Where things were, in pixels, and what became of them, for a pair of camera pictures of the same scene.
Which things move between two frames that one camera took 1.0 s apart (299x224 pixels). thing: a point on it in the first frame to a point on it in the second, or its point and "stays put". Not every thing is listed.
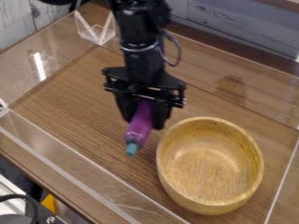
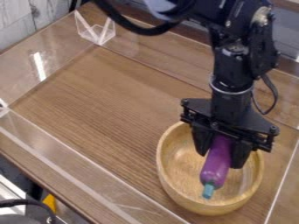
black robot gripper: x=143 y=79 to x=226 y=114
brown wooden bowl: x=210 y=165 stays put
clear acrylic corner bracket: x=97 y=33 stays put
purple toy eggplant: x=138 y=131 to x=215 y=164
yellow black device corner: x=50 y=202 stays put
